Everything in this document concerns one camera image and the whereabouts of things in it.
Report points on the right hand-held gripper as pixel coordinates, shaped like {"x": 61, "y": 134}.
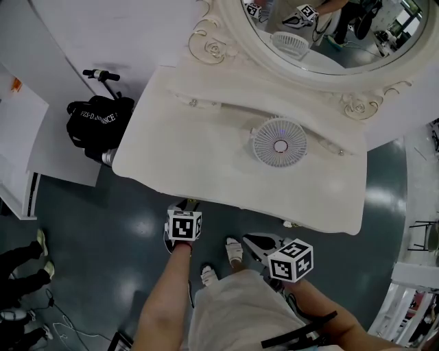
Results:
{"x": 291, "y": 262}

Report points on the person's left forearm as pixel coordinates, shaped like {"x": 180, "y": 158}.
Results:
{"x": 161, "y": 301}

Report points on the small white desk fan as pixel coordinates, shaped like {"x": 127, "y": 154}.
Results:
{"x": 279, "y": 145}

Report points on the white vanity dressing table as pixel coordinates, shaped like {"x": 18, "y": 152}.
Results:
{"x": 205, "y": 154}

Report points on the person's white shoe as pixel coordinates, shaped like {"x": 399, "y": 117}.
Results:
{"x": 234, "y": 252}
{"x": 209, "y": 274}

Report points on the orange packet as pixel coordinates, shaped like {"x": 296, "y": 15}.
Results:
{"x": 16, "y": 85}

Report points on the white rack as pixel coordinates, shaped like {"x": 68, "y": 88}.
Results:
{"x": 411, "y": 270}

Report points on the black backpack white lettering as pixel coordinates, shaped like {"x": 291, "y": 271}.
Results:
{"x": 96, "y": 120}

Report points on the person's white left shoe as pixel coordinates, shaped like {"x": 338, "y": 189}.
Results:
{"x": 209, "y": 274}

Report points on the low white jewellery drawer shelf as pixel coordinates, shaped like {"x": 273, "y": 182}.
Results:
{"x": 205, "y": 103}

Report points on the black folding frame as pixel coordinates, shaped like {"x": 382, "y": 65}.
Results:
{"x": 425, "y": 224}

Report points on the person's right forearm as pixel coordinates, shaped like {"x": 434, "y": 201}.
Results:
{"x": 315, "y": 301}

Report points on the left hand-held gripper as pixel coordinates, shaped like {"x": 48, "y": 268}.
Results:
{"x": 183, "y": 226}

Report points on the silver suitcase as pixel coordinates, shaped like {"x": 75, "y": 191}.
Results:
{"x": 109, "y": 157}

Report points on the person's beige dress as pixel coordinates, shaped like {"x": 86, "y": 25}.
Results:
{"x": 240, "y": 308}

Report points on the white shelf desk unit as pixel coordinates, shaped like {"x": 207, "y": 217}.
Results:
{"x": 51, "y": 137}

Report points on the oval mirror ornate white frame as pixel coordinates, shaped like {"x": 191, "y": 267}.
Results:
{"x": 247, "y": 44}

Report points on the person's white right shoe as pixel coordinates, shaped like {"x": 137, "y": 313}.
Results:
{"x": 234, "y": 252}

